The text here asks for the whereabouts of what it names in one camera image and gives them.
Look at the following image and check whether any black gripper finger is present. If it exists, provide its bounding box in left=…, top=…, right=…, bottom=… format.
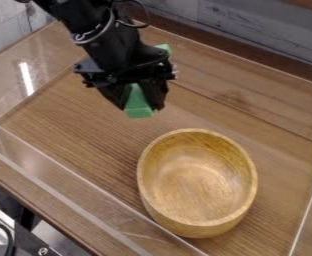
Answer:
left=140, top=79, right=170, bottom=111
left=97, top=85, right=131, bottom=110

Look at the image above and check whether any brown wooden bowl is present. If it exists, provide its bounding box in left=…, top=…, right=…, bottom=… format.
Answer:
left=136, top=128, right=258, bottom=239

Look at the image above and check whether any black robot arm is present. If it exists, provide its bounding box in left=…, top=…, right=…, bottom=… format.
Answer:
left=16, top=0, right=176, bottom=116

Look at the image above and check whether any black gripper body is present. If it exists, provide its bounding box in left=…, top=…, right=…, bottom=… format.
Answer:
left=72, top=24, right=175, bottom=90

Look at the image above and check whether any clear acrylic tray wall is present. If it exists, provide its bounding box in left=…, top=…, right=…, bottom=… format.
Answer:
left=0, top=9, right=312, bottom=256

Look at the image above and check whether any black cable bottom left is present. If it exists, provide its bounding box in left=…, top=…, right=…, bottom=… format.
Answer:
left=0, top=221, right=17, bottom=256

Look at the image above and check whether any green rectangular block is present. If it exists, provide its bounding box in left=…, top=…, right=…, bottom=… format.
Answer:
left=123, top=43, right=175, bottom=120

